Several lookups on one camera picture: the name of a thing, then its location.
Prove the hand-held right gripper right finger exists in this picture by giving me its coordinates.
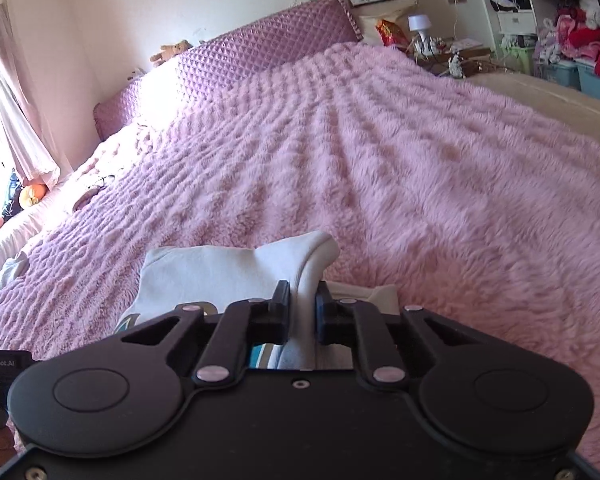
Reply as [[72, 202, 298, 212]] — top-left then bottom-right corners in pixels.
[[315, 280, 484, 387]]

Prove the beige bed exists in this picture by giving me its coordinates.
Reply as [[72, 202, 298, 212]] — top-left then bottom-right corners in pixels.
[[466, 71, 600, 162]]

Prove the cream pillow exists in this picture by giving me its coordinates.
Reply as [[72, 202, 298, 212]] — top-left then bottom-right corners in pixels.
[[352, 2, 419, 47]]

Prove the pale blue hooded sweatshirt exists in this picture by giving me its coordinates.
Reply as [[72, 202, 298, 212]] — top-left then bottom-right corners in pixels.
[[115, 230, 401, 372]]

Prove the pink fluffy blanket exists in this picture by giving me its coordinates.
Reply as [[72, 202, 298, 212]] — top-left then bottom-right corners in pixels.
[[0, 40, 600, 463]]

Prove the green basket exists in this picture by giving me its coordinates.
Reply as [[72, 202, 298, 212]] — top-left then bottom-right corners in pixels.
[[500, 35, 539, 77]]

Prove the pink sheer curtain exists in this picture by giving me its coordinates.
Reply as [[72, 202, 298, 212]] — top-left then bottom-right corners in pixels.
[[0, 0, 62, 187]]

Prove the red snack bag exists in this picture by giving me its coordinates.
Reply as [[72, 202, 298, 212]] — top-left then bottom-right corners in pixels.
[[375, 19, 411, 51]]

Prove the brown teddy bear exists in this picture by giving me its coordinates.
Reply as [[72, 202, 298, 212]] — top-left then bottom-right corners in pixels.
[[149, 39, 194, 66]]

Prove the pile of colourful clothes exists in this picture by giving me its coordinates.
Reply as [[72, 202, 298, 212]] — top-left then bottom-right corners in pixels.
[[530, 0, 600, 82]]

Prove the blue bottle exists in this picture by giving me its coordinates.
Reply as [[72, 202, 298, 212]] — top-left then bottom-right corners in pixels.
[[2, 169, 22, 218]]

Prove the orange plush toy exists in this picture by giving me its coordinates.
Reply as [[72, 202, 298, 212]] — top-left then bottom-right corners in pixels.
[[19, 183, 49, 209]]

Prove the white shelf unit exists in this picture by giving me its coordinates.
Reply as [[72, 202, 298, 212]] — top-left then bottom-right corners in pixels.
[[495, 0, 600, 63]]

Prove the white table lamp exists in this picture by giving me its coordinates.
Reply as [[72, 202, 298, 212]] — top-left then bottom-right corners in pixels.
[[407, 14, 434, 54]]

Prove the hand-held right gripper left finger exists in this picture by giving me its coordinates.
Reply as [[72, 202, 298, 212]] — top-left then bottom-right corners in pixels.
[[121, 280, 292, 386]]

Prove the wooden bedside table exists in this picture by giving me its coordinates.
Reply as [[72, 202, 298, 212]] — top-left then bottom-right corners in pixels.
[[414, 37, 494, 79]]

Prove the small white cloth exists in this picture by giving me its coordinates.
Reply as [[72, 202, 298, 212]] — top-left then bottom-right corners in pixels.
[[0, 252, 31, 292]]

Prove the purple quilted headboard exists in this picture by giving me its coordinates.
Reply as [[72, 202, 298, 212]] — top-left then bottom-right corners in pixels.
[[92, 0, 365, 142]]

